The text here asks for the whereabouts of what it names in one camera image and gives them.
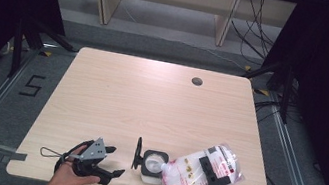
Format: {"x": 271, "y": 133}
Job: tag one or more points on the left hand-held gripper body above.
{"x": 93, "y": 153}

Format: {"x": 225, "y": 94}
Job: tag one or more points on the red and white sugar pouch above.
{"x": 184, "y": 183}

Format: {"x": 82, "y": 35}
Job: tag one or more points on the glass jar with black lid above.
{"x": 145, "y": 160}

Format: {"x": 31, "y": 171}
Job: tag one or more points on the person's left hand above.
{"x": 63, "y": 180}

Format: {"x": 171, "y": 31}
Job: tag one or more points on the grey tape strip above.
{"x": 18, "y": 156}

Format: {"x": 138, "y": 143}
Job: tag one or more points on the yellow floor tape piece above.
{"x": 247, "y": 67}
{"x": 263, "y": 92}

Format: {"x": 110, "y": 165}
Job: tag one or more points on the black metal stand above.
{"x": 286, "y": 92}
{"x": 17, "y": 47}

